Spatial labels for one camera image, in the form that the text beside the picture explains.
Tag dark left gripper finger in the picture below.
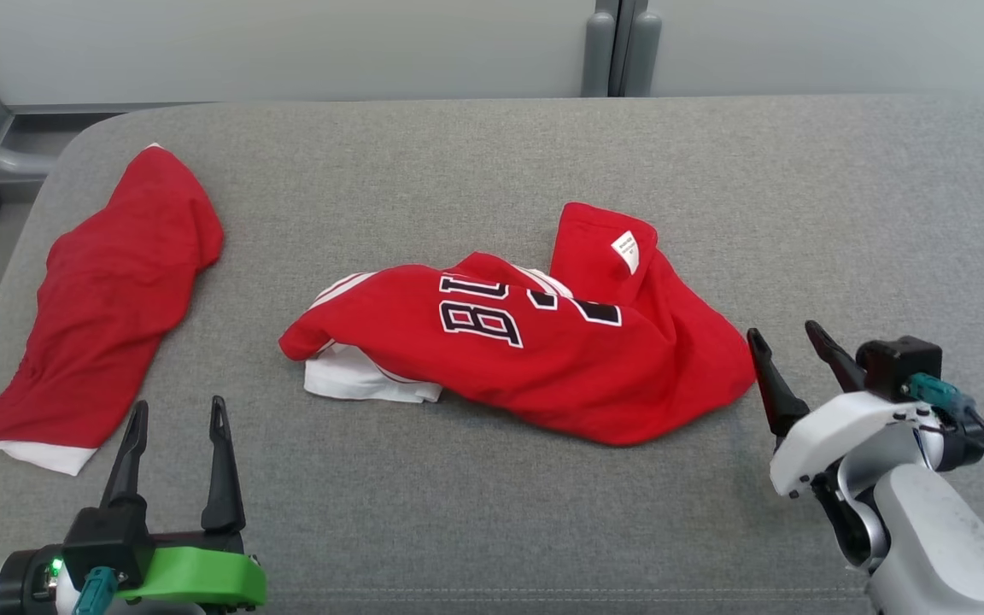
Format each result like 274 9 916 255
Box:
201 395 248 534
99 400 150 509

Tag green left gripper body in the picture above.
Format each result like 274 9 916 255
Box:
114 530 268 612

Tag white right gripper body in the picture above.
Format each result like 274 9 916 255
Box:
770 390 930 561

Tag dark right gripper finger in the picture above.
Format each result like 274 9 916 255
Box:
746 327 811 436
804 319 868 395

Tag red basketball shorts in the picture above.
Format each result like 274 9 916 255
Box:
0 143 226 477

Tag red basketball jersey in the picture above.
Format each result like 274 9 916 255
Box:
278 202 756 448

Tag grey fabric sofa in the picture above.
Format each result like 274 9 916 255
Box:
0 94 984 615

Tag right teal-plug camera cable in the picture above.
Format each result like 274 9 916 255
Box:
902 372 984 496

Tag teal-plug camera cable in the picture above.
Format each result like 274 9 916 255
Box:
72 565 119 615
902 372 984 496

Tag left teal-plug camera cable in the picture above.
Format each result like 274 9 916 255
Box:
72 565 119 615

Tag grey partition post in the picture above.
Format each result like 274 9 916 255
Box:
620 0 662 97
582 0 617 97

